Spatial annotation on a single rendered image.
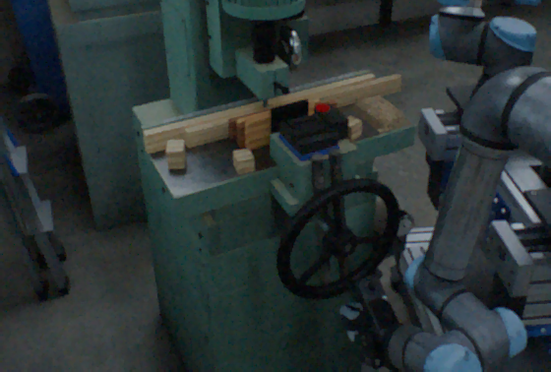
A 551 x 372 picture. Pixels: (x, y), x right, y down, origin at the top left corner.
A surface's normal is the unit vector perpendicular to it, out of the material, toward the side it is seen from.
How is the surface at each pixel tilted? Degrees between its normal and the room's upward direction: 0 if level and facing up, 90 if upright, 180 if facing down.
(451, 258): 83
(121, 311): 0
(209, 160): 0
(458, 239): 83
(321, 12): 90
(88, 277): 0
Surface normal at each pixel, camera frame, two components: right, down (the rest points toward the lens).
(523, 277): 0.12, 0.51
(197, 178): 0.00, -0.86
